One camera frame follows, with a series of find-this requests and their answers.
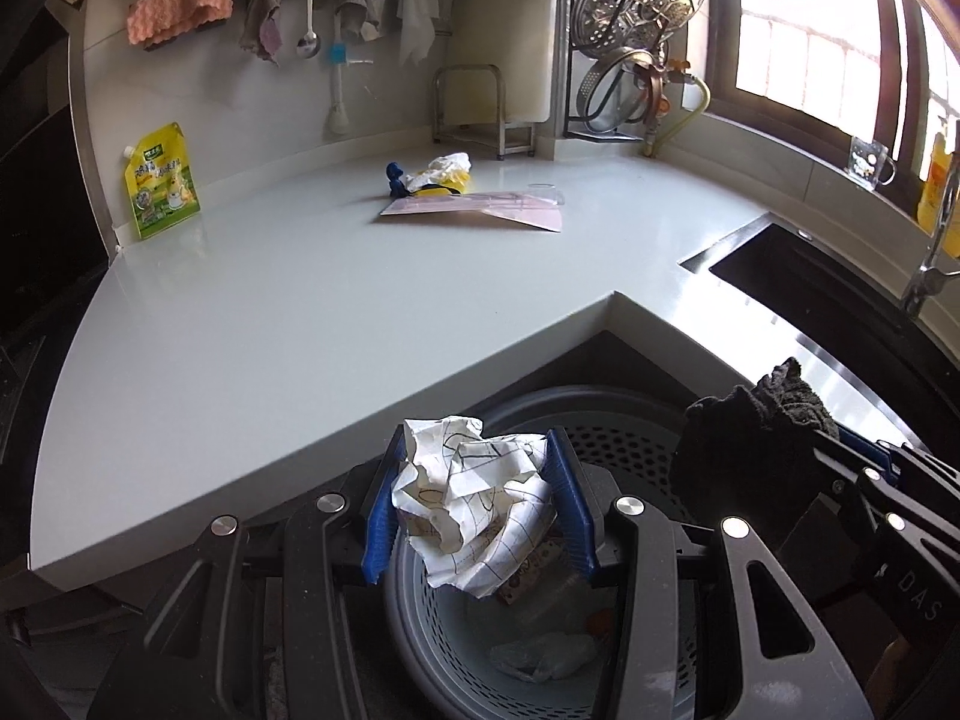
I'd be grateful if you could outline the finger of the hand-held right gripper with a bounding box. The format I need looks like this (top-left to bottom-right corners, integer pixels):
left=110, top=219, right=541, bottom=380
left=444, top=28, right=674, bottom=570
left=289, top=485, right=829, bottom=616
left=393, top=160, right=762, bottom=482
left=814, top=424, right=960, bottom=500
left=780, top=457, right=938, bottom=601

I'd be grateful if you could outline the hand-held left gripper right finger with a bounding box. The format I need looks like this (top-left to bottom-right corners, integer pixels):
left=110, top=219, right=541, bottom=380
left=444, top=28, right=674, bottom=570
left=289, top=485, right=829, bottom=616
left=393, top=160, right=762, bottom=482
left=546, top=427, right=875, bottom=720

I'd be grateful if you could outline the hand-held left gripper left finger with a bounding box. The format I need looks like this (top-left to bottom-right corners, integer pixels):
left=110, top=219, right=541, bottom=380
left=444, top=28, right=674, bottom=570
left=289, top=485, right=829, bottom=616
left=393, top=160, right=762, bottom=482
left=86, top=431, right=410, bottom=720

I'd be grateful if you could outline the brown snack box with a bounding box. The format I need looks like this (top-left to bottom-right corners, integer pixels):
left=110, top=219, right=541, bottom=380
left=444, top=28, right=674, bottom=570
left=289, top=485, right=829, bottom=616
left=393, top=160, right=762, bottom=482
left=495, top=532, right=575, bottom=607

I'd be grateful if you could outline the grey perforated trash bin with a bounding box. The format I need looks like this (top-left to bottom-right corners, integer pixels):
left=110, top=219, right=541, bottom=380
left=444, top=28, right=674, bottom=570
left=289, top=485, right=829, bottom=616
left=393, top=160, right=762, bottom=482
left=330, top=384, right=751, bottom=720

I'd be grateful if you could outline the checked white paper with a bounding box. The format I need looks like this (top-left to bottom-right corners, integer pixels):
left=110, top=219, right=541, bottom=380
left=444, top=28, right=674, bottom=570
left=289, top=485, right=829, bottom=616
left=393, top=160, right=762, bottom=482
left=390, top=414, right=557, bottom=601

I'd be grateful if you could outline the black cloth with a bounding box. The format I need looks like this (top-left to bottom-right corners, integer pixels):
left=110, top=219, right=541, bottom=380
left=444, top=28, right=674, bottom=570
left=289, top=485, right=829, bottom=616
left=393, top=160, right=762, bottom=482
left=670, top=358, right=839, bottom=533

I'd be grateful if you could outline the clear plastic bag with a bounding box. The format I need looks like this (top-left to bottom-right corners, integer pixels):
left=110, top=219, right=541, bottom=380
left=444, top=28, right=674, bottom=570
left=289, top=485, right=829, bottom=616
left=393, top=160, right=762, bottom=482
left=489, top=630, right=597, bottom=683

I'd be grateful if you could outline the metal faucet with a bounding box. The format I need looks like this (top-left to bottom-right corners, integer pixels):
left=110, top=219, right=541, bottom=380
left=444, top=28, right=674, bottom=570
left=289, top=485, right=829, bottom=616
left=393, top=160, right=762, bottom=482
left=900, top=165, right=960, bottom=316

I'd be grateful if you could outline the black kitchen sink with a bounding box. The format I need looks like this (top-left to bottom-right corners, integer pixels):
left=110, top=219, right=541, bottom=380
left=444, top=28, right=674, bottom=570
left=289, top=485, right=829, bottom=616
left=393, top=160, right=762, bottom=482
left=679, top=214, right=960, bottom=406

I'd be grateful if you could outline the yellow bottle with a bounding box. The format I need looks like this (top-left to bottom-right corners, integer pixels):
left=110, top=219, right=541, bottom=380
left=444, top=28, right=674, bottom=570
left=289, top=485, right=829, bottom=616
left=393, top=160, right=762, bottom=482
left=916, top=112, right=960, bottom=230

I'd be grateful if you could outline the pink cardboard sheet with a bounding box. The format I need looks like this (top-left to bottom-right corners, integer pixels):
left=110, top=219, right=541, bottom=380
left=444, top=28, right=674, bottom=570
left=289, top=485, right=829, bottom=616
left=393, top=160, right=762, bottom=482
left=379, top=191, right=565, bottom=235

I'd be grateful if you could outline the white yellow crumpled wrapper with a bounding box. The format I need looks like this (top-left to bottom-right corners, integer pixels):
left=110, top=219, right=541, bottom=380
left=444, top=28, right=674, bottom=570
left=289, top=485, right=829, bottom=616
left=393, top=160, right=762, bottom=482
left=405, top=152, right=475, bottom=197

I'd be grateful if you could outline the metal cutting board stand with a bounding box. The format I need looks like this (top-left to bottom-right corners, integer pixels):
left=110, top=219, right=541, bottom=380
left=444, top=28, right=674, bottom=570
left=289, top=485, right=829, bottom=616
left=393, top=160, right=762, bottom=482
left=431, top=64, right=537, bottom=161

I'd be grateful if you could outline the wooden framed window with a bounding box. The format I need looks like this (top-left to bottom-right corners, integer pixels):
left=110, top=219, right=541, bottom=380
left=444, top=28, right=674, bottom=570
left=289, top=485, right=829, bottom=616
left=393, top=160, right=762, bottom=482
left=705, top=0, right=960, bottom=188

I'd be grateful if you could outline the yellow green spout pouch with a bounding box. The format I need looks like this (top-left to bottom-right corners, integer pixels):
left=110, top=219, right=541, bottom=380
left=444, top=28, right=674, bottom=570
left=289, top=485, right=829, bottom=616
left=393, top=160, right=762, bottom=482
left=120, top=122, right=202, bottom=242

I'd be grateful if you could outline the black range hood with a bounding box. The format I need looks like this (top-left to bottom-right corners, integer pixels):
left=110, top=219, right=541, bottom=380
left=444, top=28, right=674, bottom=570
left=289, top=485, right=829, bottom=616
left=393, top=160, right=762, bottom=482
left=0, top=0, right=113, bottom=331

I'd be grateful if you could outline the white brush with blue head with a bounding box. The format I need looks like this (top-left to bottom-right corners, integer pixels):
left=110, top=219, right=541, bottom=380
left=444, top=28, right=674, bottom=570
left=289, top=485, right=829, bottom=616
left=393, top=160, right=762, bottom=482
left=324, top=41, right=352, bottom=136

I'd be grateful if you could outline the metal ladle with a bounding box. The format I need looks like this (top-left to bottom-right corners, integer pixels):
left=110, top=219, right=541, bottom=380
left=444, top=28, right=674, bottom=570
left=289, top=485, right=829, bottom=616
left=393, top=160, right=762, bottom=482
left=295, top=0, right=320, bottom=59

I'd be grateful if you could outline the metal steamer basket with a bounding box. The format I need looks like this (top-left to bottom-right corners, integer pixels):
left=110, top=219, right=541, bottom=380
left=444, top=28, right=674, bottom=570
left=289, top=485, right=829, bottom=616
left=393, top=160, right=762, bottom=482
left=574, top=0, right=712, bottom=59

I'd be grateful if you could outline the white cutting board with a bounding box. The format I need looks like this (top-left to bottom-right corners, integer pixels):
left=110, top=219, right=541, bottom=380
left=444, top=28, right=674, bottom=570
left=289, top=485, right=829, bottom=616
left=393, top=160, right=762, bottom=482
left=442, top=0, right=560, bottom=125

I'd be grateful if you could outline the white hanging cloth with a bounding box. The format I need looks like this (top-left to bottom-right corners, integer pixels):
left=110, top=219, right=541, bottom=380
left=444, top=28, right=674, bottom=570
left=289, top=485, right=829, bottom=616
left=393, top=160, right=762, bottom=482
left=395, top=0, right=440, bottom=70

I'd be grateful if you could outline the grey purple rag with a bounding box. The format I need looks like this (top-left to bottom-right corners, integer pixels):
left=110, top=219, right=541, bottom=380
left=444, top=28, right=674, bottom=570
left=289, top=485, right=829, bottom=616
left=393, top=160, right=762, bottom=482
left=238, top=0, right=284, bottom=67

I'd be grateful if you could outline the grey white rag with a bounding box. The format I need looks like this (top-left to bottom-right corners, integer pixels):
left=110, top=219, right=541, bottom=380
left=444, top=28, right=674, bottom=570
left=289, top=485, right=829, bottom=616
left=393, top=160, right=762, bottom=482
left=334, top=0, right=383, bottom=42

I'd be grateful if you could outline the pink sponge cloth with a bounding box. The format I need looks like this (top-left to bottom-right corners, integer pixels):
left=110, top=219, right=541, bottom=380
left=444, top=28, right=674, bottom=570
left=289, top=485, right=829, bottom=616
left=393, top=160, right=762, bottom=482
left=126, top=0, right=232, bottom=47

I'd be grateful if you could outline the yellow gas hose with valve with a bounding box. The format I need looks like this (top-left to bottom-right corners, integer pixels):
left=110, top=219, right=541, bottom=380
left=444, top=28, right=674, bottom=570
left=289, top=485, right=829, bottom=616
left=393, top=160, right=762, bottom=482
left=641, top=60, right=712, bottom=160

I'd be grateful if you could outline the black wire pot rack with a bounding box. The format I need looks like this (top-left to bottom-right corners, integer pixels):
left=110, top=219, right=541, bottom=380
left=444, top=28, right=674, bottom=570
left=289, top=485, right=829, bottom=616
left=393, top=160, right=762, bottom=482
left=555, top=0, right=661, bottom=143

